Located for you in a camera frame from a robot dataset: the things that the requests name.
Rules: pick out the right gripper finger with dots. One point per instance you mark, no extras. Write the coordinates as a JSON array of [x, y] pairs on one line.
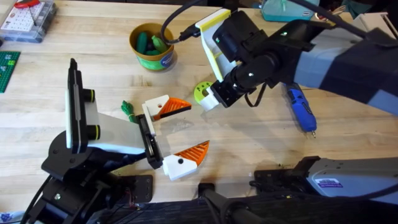
[[213, 92], [211, 104]]

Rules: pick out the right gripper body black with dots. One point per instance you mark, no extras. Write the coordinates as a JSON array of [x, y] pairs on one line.
[[252, 74]]

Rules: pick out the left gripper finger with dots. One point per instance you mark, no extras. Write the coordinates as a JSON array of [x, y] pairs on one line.
[[174, 105], [182, 166]]

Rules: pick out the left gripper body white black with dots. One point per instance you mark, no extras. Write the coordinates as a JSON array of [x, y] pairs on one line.
[[121, 137]]

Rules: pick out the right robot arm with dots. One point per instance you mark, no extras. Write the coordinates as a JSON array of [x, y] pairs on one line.
[[345, 62]]

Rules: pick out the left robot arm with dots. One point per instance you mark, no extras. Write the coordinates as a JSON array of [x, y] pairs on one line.
[[77, 199]]

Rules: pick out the green leafy toy vegetable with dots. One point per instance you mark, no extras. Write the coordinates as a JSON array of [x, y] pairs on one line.
[[128, 109]]

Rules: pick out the blue electric screwdriver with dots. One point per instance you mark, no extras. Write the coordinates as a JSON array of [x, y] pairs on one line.
[[301, 107]]

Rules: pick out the green disc with holes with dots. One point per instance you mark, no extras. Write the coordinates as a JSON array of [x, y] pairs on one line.
[[200, 91]]

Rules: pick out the right wrist upright plate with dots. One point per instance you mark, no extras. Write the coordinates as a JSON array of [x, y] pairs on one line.
[[214, 53]]

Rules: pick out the wrist upright plate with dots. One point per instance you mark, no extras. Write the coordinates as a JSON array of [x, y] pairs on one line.
[[214, 53], [74, 109]]

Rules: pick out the left wrist upright plate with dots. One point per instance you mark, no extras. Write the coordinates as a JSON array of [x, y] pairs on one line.
[[74, 109]]

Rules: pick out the yellow tub with toy vegetables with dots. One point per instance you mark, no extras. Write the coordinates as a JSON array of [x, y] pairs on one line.
[[152, 46]]

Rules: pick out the teal box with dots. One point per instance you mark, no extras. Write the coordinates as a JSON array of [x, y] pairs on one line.
[[286, 11]]

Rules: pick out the green board with blocks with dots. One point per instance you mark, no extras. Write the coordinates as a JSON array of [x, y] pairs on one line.
[[7, 70]]

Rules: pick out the white box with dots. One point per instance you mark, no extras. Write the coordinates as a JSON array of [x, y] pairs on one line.
[[376, 23]]

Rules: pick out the clear plastic parts box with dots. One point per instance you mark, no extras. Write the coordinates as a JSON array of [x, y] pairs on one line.
[[26, 25]]

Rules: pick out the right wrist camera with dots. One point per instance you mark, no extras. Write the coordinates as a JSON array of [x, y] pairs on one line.
[[239, 34]]

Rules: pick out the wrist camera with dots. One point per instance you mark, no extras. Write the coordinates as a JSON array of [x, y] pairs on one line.
[[90, 96], [239, 34]]

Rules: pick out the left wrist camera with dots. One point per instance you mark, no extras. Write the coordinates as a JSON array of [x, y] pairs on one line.
[[90, 96]]

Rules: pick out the black rail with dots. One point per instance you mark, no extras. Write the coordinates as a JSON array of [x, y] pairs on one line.
[[280, 211]]

